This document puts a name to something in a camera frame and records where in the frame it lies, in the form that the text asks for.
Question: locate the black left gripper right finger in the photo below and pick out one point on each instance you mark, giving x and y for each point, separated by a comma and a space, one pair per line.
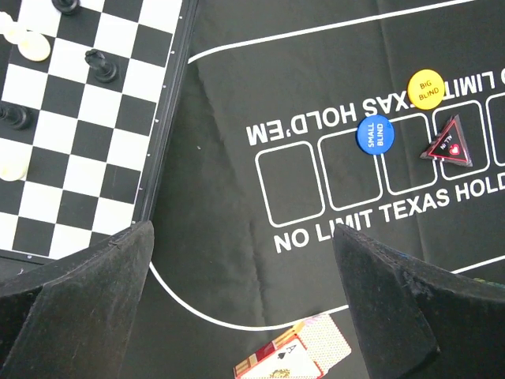
415, 320

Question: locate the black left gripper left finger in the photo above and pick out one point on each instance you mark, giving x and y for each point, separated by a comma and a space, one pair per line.
72, 318

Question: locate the blue small blind button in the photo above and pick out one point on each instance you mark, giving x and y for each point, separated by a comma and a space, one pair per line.
375, 135

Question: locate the yellow big blind button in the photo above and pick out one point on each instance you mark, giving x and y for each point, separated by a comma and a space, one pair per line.
426, 89

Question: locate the red playing card box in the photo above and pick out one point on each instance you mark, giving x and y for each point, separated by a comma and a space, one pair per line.
307, 350

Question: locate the white chess pawn lower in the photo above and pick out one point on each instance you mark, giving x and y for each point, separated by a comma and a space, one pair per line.
13, 170

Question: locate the black red all-in triangle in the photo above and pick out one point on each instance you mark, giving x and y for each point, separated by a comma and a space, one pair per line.
450, 145

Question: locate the black chess pawn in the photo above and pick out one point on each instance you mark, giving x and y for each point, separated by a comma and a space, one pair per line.
15, 116

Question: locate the black white chess board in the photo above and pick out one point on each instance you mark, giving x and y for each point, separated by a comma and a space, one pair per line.
91, 145

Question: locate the black poker felt mat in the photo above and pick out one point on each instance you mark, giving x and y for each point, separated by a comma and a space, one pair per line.
263, 164

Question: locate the black chess knight piece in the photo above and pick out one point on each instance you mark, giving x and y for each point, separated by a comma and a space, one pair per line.
104, 69

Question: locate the white chess piece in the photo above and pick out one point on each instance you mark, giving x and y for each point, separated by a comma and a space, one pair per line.
33, 46

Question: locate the black chess piece top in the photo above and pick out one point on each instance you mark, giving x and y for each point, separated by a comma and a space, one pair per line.
66, 7

